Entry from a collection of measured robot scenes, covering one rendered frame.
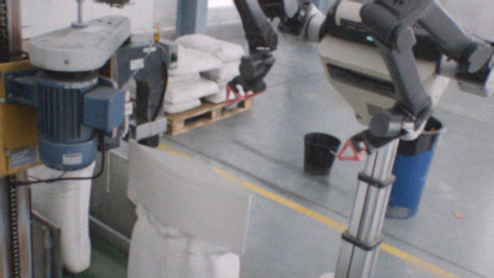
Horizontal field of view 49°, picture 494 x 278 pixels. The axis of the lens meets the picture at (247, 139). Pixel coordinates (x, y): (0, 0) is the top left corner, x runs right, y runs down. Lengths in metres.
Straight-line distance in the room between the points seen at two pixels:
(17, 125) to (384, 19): 1.00
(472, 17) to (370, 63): 7.84
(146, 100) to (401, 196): 2.28
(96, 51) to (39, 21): 4.33
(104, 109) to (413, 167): 2.61
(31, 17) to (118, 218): 3.40
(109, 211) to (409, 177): 1.99
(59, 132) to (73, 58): 0.21
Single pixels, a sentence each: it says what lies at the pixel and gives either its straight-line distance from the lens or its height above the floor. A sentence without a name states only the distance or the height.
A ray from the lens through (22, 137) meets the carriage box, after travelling 1.61.
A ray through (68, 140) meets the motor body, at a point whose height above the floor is 1.17.
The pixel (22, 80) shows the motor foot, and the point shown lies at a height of 1.30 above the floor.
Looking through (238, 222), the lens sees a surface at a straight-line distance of 1.57.
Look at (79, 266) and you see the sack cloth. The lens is 2.31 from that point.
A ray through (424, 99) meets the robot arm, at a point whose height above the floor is 1.39.
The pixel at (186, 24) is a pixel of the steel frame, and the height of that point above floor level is 0.30.
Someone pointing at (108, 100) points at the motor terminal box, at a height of 1.30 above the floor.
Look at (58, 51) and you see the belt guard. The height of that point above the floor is 1.41.
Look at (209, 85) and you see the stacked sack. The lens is 4.83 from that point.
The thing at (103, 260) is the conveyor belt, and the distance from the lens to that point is 2.38.
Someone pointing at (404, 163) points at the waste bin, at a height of 0.42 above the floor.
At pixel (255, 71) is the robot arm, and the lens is 1.58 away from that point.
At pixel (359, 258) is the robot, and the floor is 0.63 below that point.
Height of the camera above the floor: 1.75
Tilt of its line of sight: 22 degrees down
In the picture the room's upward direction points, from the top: 7 degrees clockwise
